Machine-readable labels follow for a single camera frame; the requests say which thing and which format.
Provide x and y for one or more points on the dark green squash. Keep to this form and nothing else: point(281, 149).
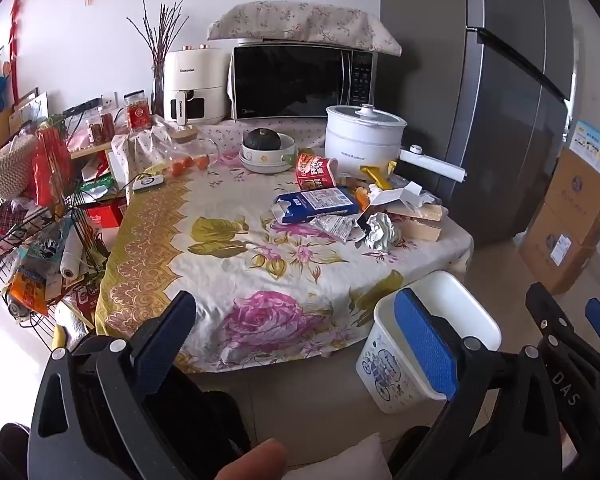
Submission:
point(261, 139)

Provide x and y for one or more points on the person's left hand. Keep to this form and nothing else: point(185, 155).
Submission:
point(257, 460)

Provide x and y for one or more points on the wooden shelf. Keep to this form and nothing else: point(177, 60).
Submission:
point(92, 149)

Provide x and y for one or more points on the yellow wrapper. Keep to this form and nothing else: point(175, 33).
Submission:
point(375, 175)

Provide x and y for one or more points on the floral tablecloth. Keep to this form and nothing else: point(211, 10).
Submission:
point(220, 270)

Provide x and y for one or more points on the red spice jar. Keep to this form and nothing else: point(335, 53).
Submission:
point(95, 127)
point(107, 125)

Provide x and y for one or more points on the white paper box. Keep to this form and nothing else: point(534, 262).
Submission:
point(405, 195)

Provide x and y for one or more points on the red hanging decoration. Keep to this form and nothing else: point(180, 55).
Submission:
point(17, 35)

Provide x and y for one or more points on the red box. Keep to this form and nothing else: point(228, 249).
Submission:
point(105, 220)

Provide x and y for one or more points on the white air fryer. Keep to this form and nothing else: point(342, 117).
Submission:
point(195, 80)

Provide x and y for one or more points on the white electric pot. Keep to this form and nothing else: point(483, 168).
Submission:
point(360, 145)

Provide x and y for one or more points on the white remote device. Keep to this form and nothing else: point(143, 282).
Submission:
point(147, 183)

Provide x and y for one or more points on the beige cardboard piece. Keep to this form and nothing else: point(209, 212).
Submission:
point(422, 211)
point(422, 231)

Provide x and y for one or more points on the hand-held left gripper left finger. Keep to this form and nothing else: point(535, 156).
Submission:
point(162, 345)

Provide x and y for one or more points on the woven basket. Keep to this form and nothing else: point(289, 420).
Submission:
point(12, 170)

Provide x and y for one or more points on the white plastic bin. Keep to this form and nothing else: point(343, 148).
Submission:
point(385, 365)

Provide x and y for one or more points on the blue toy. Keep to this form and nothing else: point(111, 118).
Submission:
point(0, 92)

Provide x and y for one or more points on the orange peel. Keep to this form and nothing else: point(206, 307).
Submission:
point(362, 197)

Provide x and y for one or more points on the floral cover cloth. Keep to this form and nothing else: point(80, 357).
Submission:
point(305, 22)

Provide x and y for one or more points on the red label jar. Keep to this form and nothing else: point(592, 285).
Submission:
point(136, 112)

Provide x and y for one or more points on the brown cardboard box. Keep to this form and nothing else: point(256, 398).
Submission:
point(577, 185)
point(555, 255)

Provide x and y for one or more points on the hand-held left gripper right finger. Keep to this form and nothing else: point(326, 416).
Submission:
point(425, 345)

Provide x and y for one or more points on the white bowl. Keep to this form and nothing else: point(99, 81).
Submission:
point(260, 160)

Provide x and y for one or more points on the tangerine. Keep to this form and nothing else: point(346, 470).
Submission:
point(201, 161)
point(174, 166)
point(185, 162)

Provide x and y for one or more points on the white wall socket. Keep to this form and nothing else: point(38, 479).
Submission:
point(109, 99)

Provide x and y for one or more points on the black power strip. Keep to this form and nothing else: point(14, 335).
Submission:
point(82, 106)

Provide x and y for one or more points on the white cushion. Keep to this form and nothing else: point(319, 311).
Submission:
point(345, 460)

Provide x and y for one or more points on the small flower print cloth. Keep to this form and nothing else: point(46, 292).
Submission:
point(140, 147)

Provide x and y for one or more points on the red bag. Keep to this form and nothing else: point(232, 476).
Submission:
point(50, 165)

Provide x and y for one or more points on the vase with dry twigs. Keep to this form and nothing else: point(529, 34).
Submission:
point(157, 85)

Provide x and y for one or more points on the blue snack packet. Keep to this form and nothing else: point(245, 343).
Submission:
point(315, 205)

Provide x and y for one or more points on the picture frame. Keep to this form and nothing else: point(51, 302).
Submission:
point(27, 107)

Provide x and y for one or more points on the grey refrigerator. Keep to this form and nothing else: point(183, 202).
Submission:
point(480, 110)

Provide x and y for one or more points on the red instant noodle cup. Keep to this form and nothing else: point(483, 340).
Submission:
point(316, 172)

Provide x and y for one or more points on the glass jar with wooden lid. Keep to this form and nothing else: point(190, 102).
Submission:
point(186, 134)

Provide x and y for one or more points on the black microwave oven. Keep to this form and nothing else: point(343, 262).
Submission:
point(290, 82)

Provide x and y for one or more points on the silver snack wrapper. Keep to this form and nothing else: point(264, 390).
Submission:
point(335, 227)

